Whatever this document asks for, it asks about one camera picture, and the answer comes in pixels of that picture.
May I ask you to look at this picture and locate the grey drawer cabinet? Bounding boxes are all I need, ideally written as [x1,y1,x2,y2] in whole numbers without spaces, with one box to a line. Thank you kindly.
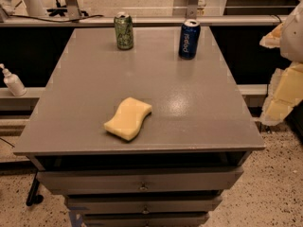
[15,27,263,227]

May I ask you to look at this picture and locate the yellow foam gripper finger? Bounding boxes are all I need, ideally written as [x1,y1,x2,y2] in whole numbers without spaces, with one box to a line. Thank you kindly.
[259,23,283,48]
[259,62,303,126]

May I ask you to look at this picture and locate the white pump bottle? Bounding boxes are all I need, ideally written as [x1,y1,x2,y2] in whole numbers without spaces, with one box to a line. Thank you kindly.
[0,63,27,96]

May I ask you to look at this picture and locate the grey drawer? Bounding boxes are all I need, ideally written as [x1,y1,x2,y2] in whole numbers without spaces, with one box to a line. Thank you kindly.
[83,212,209,227]
[66,194,222,215]
[37,166,243,195]

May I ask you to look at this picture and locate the top grey drawer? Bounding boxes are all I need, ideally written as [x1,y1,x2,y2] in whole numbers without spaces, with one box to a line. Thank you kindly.
[37,166,243,195]

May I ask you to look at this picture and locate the blue Pepsi can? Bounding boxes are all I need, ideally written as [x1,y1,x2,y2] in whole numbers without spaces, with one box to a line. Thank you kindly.
[178,19,201,60]

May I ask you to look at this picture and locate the bottom grey drawer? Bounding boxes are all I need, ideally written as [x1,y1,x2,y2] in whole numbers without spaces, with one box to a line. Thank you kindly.
[83,212,209,227]

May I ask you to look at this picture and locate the black cable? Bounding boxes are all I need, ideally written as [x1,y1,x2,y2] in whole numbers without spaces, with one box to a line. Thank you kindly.
[9,13,105,24]

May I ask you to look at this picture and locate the green soda can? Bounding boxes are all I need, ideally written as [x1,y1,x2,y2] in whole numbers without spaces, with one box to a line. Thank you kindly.
[114,11,134,50]

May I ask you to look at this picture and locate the grey metal post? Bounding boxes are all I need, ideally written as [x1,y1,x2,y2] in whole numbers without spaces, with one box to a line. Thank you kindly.
[186,0,199,19]

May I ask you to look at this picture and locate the middle grey drawer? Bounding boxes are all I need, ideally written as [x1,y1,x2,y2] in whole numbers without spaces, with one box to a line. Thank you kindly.
[66,194,222,215]

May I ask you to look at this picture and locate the yellow sponge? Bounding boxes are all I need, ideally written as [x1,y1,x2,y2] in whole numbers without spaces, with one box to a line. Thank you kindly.
[104,97,152,141]

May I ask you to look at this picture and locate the black caster leg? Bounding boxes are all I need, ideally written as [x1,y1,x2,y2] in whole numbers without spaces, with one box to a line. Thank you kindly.
[26,176,44,206]

